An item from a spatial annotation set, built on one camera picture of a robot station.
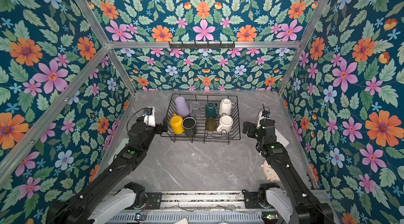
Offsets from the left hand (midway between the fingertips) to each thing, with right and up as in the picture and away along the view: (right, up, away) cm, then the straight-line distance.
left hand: (159, 111), depth 77 cm
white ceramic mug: (+34, +2, +19) cm, 39 cm away
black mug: (+13, -8, +12) cm, 19 cm away
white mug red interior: (+34, -7, +14) cm, 37 cm away
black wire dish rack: (+20, -5, +27) cm, 34 cm away
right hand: (+47, -7, +6) cm, 48 cm away
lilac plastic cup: (+7, +2, +20) cm, 22 cm away
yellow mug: (+5, -7, +12) cm, 15 cm away
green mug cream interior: (+25, 0, +18) cm, 31 cm away
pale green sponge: (-27, -21, +13) cm, 36 cm away
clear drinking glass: (+15, +2, +21) cm, 26 cm away
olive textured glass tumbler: (+25, -9, +16) cm, 31 cm away
